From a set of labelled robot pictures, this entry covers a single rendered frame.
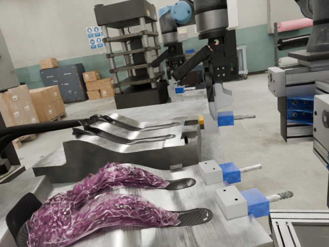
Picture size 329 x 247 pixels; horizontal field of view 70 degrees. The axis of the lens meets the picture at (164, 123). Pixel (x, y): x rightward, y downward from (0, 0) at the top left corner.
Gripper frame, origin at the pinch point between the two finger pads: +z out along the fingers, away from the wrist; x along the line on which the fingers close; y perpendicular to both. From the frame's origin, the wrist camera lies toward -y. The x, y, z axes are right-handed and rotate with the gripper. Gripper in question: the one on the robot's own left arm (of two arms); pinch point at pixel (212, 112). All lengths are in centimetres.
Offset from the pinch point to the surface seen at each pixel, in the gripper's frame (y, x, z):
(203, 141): -5.3, 15.7, 15.0
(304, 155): 67, 157, 95
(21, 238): -31.4, -36.8, 8.2
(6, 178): -76, -3, 17
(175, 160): -10.5, -6.7, 10.4
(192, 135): -6.9, 3.1, 7.3
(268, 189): 27, 103, 95
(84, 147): -35.2, -8.6, 4.0
